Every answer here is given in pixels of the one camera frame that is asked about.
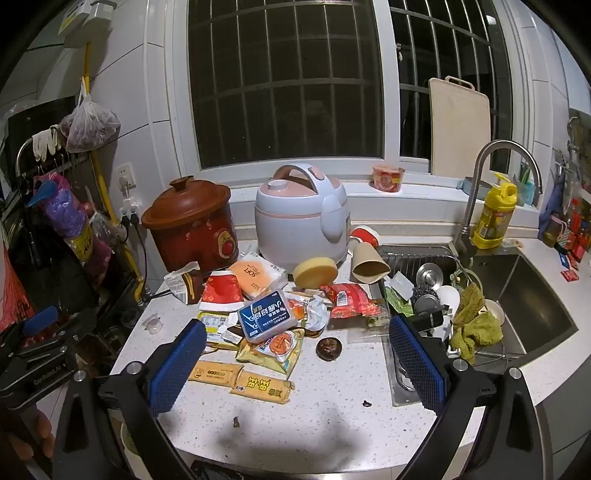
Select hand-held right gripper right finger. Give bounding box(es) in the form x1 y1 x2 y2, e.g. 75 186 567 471
388 315 550 480

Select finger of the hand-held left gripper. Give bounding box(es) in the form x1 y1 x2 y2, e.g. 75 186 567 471
14 305 100 354

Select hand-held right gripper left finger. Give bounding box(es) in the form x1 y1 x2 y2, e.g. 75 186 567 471
55 318 208 480

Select white brown milk carton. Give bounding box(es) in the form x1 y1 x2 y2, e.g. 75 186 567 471
164 261 204 305

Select person's left hand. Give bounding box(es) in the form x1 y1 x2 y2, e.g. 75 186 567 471
0 406 56 462

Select orange bar wrapper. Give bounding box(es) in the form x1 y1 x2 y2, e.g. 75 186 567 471
187 360 244 384
230 371 295 404

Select yellow white sachet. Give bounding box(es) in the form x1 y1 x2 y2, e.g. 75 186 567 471
198 311 243 344

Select green packet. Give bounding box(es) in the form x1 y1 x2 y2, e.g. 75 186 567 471
384 286 416 317

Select yellow green dish cloth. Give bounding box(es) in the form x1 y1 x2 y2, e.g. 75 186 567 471
450 284 504 363

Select white bowl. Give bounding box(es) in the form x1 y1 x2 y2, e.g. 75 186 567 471
436 285 461 315

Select red white flattened carton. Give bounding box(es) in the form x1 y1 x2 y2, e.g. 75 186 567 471
198 271 245 315

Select green bowl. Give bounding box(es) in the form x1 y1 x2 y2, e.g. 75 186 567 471
119 420 139 457

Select dark round fruit pit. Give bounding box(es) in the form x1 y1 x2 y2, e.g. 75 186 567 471
316 338 342 360

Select steel pot lid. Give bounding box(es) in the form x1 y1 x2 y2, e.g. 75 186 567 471
416 263 445 287

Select white plate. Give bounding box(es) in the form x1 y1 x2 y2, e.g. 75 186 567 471
482 299 506 326

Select red snack packet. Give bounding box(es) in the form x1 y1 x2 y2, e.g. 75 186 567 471
320 282 377 319

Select yellow snack packet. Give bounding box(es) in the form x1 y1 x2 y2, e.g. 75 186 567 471
235 329 305 381

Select blue plastic box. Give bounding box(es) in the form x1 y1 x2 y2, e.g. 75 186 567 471
237 291 296 343

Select beige paper cup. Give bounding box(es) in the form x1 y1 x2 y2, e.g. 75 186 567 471
351 241 391 283

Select crumpled silver wrapper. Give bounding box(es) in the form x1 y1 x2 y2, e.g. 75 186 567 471
300 295 331 330

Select purple plastic bag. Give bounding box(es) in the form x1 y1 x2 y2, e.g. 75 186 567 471
37 175 93 241

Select orange tissue packet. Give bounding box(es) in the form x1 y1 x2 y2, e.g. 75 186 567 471
228 253 287 301

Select steel kitchen sink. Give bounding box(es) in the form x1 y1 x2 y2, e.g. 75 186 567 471
379 244 580 358

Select yellow round sponge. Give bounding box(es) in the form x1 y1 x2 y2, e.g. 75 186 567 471
293 257 339 289

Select red white paper cup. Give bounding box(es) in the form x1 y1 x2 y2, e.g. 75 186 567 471
348 225 380 250

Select red clay slow cooker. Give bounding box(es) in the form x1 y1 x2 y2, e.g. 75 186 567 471
141 175 239 273

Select white plug adapter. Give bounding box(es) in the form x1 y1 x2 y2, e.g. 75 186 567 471
119 194 141 227

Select yellow gas pipe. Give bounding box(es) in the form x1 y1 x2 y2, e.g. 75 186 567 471
82 41 146 305

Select steel kitchen faucet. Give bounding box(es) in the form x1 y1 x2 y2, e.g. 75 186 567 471
455 140 543 259

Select yellow oil bottle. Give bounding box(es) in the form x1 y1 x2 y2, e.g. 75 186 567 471
471 172 518 250

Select white gloves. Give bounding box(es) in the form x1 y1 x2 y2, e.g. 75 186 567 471
31 124 63 158

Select red instant noodle cup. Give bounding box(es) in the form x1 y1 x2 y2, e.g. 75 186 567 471
372 165 406 192

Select plastic bag of dried goods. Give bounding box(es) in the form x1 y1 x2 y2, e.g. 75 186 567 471
65 92 122 153

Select teal utensil cup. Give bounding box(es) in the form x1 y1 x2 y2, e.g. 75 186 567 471
516 161 540 207

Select beige cutting board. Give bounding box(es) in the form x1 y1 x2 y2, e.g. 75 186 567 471
428 76 491 178

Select barred window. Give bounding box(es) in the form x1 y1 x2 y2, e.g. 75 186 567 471
171 0 513 176

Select steel wire drain basket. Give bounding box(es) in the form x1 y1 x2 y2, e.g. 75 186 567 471
379 244 511 367

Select black power cable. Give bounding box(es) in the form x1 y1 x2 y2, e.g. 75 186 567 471
122 222 151 296

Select white wall socket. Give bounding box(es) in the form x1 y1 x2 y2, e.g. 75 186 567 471
115 162 136 190

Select white wall box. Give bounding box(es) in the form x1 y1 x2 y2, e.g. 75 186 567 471
62 0 118 48

